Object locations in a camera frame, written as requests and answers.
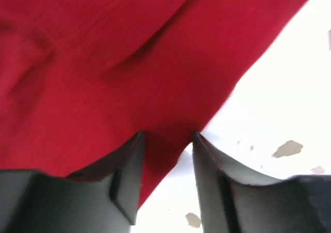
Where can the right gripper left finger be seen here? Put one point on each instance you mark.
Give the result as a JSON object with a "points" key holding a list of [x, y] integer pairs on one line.
{"points": [[101, 197]]}

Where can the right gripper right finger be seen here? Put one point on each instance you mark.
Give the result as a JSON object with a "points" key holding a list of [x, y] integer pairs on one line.
{"points": [[236, 198]]}

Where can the red t shirt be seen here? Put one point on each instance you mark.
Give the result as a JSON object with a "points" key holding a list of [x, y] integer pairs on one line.
{"points": [[80, 77]]}

